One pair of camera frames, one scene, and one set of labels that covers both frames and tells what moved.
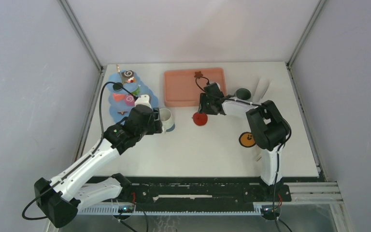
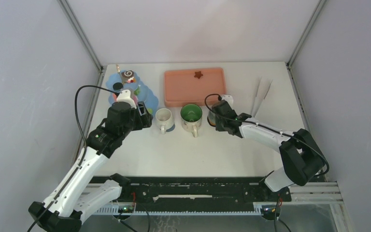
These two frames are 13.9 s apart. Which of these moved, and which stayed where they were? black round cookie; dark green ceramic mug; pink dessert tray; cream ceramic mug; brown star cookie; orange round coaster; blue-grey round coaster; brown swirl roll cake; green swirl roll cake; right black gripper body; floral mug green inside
Moved: orange round coaster; right black gripper body; dark green ceramic mug; floral mug green inside
Stayed: cream ceramic mug; green swirl roll cake; pink dessert tray; black round cookie; brown star cookie; blue-grey round coaster; brown swirl roll cake
